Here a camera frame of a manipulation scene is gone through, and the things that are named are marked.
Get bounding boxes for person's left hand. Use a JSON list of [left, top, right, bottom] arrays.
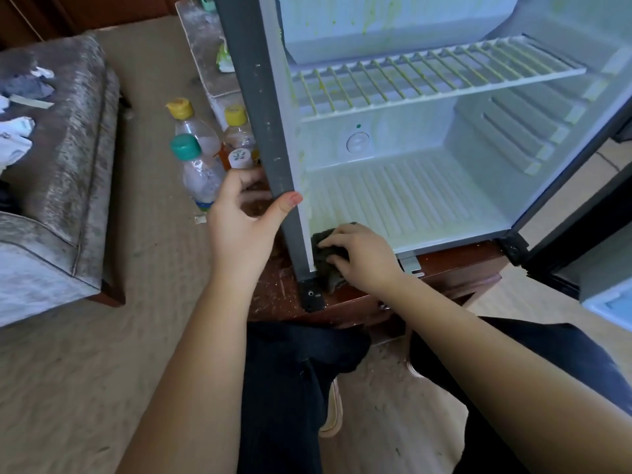
[[205, 167, 304, 292]]

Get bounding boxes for small white garment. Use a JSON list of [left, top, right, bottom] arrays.
[[0, 115, 37, 139]]

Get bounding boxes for yellow label drink bottle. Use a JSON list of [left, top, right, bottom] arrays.
[[221, 105, 260, 169]]

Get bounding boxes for paper slip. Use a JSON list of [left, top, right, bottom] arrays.
[[10, 94, 55, 111]]

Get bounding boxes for grey upholstered bench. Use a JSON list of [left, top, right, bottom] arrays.
[[174, 0, 246, 129]]

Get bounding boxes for person's left foot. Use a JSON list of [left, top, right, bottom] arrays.
[[318, 375, 345, 438]]

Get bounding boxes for dark red wooden stand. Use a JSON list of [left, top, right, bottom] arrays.
[[212, 153, 512, 332]]

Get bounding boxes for grey mini fridge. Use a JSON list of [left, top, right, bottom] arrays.
[[212, 0, 632, 312]]

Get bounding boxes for orange soda bottle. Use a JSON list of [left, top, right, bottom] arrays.
[[165, 97, 223, 159]]

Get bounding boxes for dark grey cloth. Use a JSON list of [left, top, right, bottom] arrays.
[[310, 228, 352, 294]]

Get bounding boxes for fridge door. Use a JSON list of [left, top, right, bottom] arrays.
[[523, 172, 632, 334]]

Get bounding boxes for person's dark trousers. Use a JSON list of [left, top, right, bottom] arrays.
[[237, 315, 632, 474]]

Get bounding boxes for white wire shelf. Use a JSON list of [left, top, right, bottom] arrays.
[[289, 34, 589, 122]]

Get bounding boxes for person's right forearm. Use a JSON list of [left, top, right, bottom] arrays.
[[380, 276, 632, 474]]

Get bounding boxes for green packet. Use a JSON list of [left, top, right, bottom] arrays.
[[215, 36, 238, 75]]

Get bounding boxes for grey velvet sofa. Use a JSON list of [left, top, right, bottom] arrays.
[[0, 32, 124, 329]]

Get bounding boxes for person's left forearm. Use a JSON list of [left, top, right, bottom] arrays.
[[117, 276, 260, 474]]

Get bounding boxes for grey garment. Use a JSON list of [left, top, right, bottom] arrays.
[[0, 74, 55, 103]]

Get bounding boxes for large white garment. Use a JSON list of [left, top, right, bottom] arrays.
[[0, 133, 34, 174]]

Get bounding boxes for green cap water bottle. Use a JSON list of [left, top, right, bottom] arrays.
[[170, 133, 226, 213]]

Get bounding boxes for person's right hand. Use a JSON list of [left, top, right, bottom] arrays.
[[318, 224, 408, 300]]

